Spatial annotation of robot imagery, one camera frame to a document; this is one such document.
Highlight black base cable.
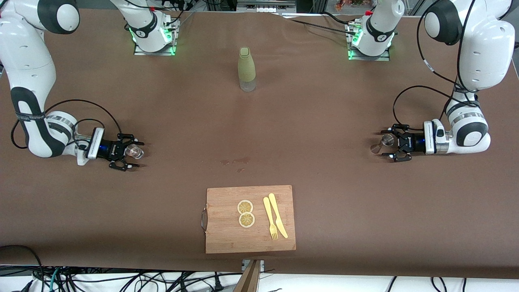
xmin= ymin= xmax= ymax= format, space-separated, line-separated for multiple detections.
xmin=280 ymin=11 xmax=359 ymax=39

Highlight yellow plastic fork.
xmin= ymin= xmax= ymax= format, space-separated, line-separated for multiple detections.
xmin=263 ymin=197 xmax=279 ymax=240

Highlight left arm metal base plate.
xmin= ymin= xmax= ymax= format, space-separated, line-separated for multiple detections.
xmin=347 ymin=22 xmax=390 ymax=61

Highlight thick black floor cable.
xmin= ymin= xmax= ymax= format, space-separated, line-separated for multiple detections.
xmin=0 ymin=244 xmax=45 ymax=292

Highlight orange background item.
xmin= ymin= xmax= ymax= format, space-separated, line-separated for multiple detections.
xmin=336 ymin=0 xmax=365 ymax=11

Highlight brown table cover sheet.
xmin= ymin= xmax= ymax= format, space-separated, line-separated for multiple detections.
xmin=0 ymin=7 xmax=519 ymax=280

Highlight metal jigger measuring cup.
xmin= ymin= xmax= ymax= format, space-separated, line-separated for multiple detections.
xmin=370 ymin=134 xmax=396 ymax=155

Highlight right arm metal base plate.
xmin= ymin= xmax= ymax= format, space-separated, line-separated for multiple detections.
xmin=134 ymin=18 xmax=179 ymax=56

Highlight wooden post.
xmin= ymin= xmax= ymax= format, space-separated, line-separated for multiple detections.
xmin=233 ymin=260 xmax=262 ymax=292

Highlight teal cable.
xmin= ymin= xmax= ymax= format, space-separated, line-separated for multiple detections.
xmin=48 ymin=268 xmax=62 ymax=292

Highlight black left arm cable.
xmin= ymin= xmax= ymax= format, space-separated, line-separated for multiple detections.
xmin=392 ymin=0 xmax=477 ymax=132

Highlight wooden cutting board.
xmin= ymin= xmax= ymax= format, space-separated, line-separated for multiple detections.
xmin=201 ymin=185 xmax=296 ymax=254

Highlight yellow plastic knife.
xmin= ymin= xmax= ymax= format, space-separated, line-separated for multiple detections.
xmin=268 ymin=193 xmax=289 ymax=239

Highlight green sleeved glass bottle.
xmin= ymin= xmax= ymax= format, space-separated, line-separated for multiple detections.
xmin=238 ymin=47 xmax=257 ymax=92

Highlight grey power strip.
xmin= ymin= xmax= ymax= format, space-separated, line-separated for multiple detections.
xmin=236 ymin=0 xmax=297 ymax=13

